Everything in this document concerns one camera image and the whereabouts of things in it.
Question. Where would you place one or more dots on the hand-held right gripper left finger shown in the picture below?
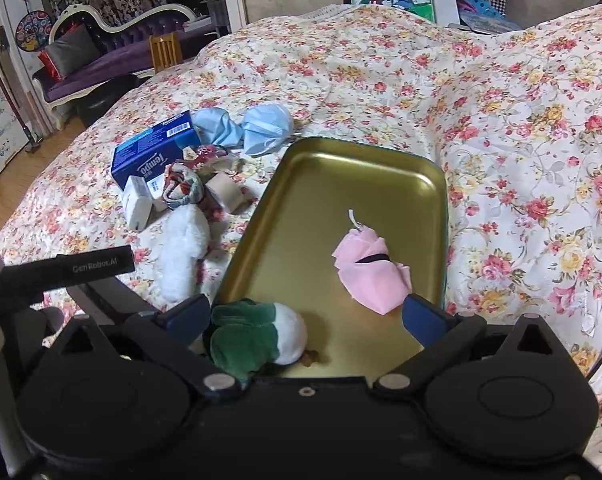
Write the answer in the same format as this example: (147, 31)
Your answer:
(187, 319)

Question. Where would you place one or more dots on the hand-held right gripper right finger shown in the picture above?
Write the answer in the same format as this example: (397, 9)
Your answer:
(423, 322)

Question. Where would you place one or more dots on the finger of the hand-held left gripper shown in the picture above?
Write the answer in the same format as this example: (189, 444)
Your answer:
(93, 265)
(111, 300)

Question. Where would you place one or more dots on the white plush toy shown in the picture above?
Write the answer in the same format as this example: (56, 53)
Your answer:
(181, 255)

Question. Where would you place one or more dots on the pink face mask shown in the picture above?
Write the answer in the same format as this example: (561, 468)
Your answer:
(368, 275)

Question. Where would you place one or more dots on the green and white plush radish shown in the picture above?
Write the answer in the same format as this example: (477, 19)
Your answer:
(261, 332)

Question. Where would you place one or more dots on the white tissue packet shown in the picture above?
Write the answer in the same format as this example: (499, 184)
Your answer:
(137, 202)
(226, 192)

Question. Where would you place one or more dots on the floral fabric scrunchie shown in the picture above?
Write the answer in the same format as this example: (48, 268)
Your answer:
(181, 187)

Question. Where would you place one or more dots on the teal-rimmed storage bin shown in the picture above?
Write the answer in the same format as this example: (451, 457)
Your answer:
(301, 200)

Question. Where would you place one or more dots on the blue face mask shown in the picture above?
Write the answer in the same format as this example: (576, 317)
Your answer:
(266, 127)
(218, 127)

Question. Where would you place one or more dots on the blue tissue box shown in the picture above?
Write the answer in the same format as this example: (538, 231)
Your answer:
(153, 152)

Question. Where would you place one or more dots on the floral fabric pouch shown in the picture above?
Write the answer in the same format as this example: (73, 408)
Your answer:
(208, 156)

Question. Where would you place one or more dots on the black ottoman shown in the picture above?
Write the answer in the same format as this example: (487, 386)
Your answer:
(103, 100)

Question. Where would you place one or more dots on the red stick vacuum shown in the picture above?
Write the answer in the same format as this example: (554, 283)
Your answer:
(8, 95)

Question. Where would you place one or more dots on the red cushion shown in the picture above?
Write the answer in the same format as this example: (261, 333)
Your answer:
(51, 67)

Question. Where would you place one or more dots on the purple chaise sofa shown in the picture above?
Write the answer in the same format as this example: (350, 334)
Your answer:
(116, 55)

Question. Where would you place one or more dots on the grey cushion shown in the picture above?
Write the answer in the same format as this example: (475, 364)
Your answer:
(73, 50)

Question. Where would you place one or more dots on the floral bedspread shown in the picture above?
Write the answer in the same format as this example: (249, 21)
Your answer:
(381, 85)

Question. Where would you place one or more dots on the round colourful hand fan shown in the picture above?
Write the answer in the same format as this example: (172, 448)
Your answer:
(33, 30)

